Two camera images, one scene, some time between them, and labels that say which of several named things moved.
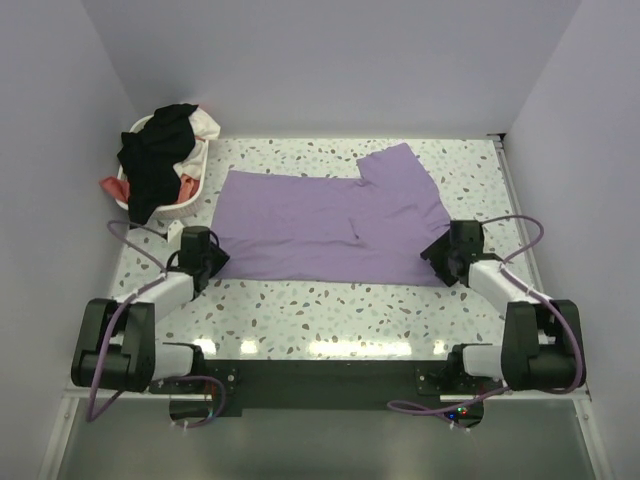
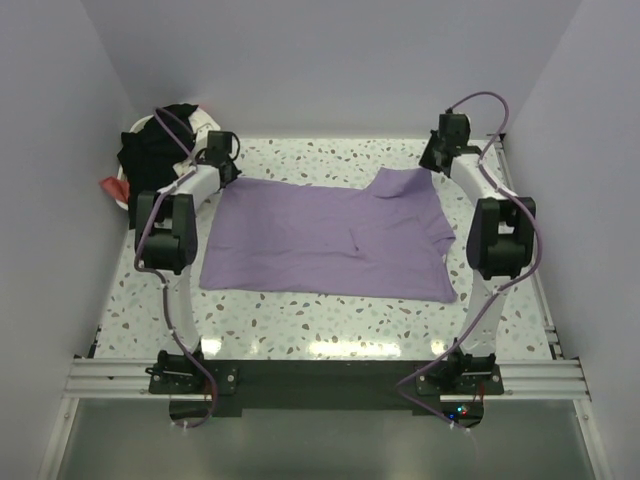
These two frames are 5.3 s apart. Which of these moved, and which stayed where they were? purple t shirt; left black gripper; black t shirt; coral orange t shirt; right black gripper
Moved: left black gripper; purple t shirt; right black gripper
Stayed: black t shirt; coral orange t shirt
